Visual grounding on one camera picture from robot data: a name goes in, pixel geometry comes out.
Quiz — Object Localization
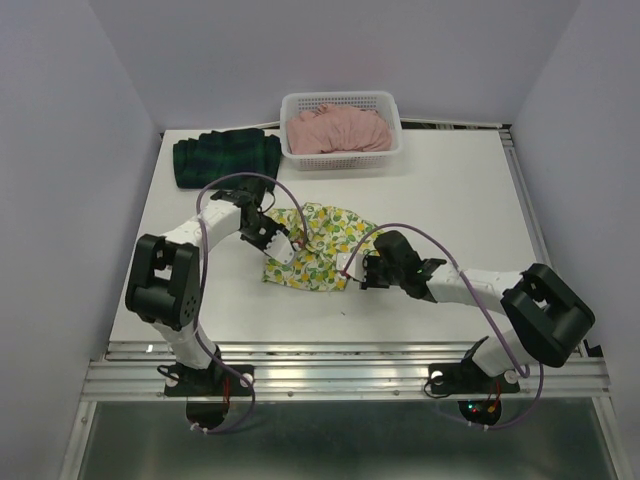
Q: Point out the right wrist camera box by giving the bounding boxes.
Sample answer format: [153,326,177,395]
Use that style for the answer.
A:
[336,253,366,282]

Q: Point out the pink skirt in basket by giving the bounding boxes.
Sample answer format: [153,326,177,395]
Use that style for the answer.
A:
[286,104,393,155]

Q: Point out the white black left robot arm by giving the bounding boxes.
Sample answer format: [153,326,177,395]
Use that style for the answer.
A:
[125,177,295,397]

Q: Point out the white plastic basket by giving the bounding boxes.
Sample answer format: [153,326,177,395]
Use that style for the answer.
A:
[279,91,404,170]

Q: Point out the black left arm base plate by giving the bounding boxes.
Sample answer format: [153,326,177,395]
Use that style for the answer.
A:
[156,362,256,435]

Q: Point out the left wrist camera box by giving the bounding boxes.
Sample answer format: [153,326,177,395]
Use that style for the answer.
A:
[264,231,296,265]

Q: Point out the lemon print skirt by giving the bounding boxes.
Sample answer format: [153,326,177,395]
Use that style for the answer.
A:
[262,202,381,292]

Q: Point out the green plaid folded skirt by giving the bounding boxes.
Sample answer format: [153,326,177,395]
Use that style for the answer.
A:
[173,128,281,190]

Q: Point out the aluminium frame rail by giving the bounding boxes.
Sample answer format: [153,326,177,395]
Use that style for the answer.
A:
[400,118,514,148]

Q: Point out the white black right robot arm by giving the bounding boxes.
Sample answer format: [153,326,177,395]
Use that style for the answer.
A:
[344,230,595,398]

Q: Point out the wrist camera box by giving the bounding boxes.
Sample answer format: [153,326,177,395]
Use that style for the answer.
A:
[336,253,366,282]
[264,231,296,265]

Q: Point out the front aluminium rail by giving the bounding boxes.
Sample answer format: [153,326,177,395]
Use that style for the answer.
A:
[82,341,614,401]

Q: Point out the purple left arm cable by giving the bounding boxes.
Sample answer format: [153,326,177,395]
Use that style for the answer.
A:
[187,172,311,435]

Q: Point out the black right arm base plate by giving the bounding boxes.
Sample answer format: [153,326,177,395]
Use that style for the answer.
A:
[423,363,520,429]

